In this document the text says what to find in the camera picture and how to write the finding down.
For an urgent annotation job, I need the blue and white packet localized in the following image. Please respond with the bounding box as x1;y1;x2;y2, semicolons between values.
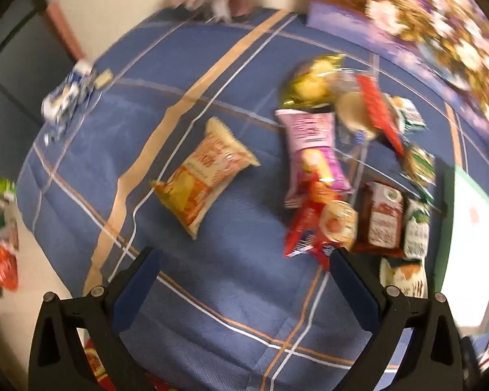
41;59;98;125

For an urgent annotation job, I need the dark red packet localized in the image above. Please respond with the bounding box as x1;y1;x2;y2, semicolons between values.
354;181;405;255

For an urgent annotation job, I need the red printed cloth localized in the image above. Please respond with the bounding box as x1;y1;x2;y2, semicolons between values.
83;338;172;391

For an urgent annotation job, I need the small green white packet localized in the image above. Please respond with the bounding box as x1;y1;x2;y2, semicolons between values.
403;199;432;259

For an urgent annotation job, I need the red orange packet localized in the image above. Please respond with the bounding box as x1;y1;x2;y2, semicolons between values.
0;242;20;294

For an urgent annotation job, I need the red popcorn packet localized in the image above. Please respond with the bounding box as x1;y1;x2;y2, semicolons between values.
284;181;358;269

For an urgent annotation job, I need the flower painting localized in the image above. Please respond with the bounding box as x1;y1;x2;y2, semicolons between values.
307;0;489;139

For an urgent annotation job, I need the green and white packet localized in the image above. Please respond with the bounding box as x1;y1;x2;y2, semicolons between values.
391;97;428;134

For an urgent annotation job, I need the green yellow patterned packet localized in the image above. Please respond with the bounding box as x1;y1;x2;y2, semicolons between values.
401;144;437;190

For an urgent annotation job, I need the orange chip packet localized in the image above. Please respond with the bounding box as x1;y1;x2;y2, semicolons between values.
151;117;261;240

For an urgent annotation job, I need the bun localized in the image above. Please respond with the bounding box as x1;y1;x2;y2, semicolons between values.
334;71;381;147

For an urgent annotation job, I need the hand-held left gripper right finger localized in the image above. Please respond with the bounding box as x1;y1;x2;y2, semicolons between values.
329;248;482;391

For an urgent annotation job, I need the red patterned packet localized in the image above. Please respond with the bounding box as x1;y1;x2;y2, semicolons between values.
356;74;406;155

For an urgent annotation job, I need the brown wooden frame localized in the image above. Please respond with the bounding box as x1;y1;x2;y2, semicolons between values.
47;2;86;62

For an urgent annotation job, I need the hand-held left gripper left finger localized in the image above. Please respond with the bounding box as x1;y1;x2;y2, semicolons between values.
28;246;164;391

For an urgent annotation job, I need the white tray with green rim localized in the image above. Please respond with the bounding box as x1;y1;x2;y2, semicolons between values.
434;165;489;337

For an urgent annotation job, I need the pink snack packet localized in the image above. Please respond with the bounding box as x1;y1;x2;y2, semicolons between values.
275;109;353;209

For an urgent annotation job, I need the orange and white packet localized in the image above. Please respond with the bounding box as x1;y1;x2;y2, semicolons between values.
379;257;428;299

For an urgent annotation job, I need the yellow cake packet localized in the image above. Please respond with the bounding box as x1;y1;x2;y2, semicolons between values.
279;54;347;109

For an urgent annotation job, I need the blue plaid cloth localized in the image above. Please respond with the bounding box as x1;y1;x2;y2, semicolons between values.
16;6;489;391

